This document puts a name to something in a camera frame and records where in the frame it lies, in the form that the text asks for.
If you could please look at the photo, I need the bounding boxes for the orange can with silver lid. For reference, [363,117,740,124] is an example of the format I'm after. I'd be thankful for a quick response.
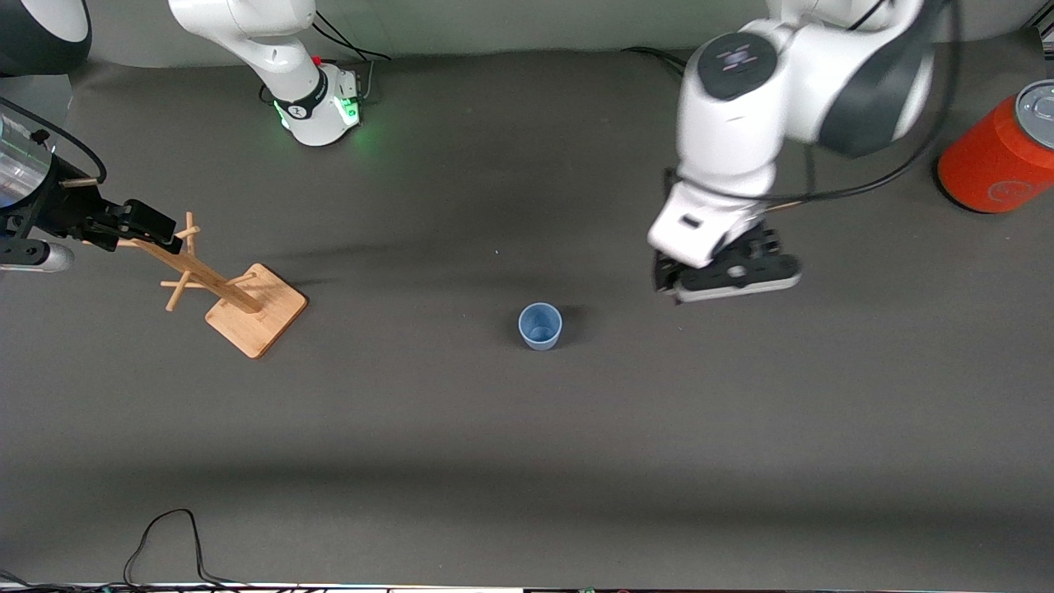
[937,80,1054,215]

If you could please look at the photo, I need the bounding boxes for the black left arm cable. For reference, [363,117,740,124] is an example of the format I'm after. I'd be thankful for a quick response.
[762,0,963,207]

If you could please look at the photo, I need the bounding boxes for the black left base cables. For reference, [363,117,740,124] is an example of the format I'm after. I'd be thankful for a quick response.
[622,45,688,79]

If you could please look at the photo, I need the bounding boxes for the black base cables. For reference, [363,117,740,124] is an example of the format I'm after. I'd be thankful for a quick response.
[622,45,688,79]
[311,12,392,104]

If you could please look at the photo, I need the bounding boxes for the black right base cables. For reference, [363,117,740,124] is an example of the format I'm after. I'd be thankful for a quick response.
[311,12,392,104]

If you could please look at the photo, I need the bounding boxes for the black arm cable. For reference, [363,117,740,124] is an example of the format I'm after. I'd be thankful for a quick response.
[0,97,108,184]
[762,0,963,207]

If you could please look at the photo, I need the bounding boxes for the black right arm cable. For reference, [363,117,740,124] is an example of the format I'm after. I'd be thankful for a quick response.
[0,97,108,184]

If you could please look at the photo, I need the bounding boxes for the light blue plastic cup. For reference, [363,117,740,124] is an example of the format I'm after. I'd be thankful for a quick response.
[518,302,563,352]

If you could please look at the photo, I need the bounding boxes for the wooden mug tree stand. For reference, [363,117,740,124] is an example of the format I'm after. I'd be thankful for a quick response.
[82,212,309,360]

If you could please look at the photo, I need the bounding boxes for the black cable on floor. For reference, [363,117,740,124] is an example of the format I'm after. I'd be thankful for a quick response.
[124,509,248,590]

